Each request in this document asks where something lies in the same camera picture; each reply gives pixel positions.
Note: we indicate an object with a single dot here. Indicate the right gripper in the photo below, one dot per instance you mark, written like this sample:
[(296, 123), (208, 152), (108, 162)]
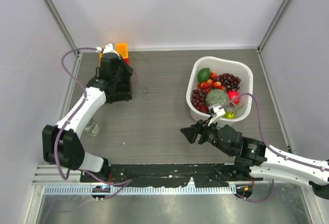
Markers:
[(190, 133)]

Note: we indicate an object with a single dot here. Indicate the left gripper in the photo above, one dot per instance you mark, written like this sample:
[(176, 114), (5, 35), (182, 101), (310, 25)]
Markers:
[(128, 70)]

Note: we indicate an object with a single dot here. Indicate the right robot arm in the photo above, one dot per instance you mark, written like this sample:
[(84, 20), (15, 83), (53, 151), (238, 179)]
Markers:
[(260, 160)]

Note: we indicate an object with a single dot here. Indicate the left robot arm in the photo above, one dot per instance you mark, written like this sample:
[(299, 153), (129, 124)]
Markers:
[(61, 142)]

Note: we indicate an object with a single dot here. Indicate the red plastic bin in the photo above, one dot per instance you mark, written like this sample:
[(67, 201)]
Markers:
[(127, 60)]

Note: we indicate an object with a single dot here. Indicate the black plastic bin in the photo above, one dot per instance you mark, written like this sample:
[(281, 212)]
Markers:
[(122, 91)]

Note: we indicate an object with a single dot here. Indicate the yellow plastic bin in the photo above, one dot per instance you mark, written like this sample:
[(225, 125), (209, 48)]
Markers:
[(122, 49)]

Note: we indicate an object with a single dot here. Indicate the red grape bunch front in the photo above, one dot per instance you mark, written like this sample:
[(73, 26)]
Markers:
[(198, 100)]

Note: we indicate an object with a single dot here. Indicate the green netted melon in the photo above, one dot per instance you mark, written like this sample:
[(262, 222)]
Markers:
[(216, 96)]

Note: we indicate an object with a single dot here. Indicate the red apple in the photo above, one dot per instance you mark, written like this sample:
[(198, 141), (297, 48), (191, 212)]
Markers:
[(234, 95)]

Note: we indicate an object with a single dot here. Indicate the green lime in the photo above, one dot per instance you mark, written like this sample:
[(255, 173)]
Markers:
[(204, 75)]

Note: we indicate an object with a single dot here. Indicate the clear glass bottle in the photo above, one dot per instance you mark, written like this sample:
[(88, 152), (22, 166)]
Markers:
[(91, 128)]

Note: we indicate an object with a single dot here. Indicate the dark red grape bunch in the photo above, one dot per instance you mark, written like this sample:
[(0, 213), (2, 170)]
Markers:
[(228, 82)]

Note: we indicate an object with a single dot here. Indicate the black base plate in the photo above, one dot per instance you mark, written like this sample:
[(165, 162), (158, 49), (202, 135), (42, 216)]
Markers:
[(204, 175)]

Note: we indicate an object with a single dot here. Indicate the white slotted cable duct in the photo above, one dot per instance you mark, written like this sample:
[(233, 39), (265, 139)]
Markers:
[(190, 189)]

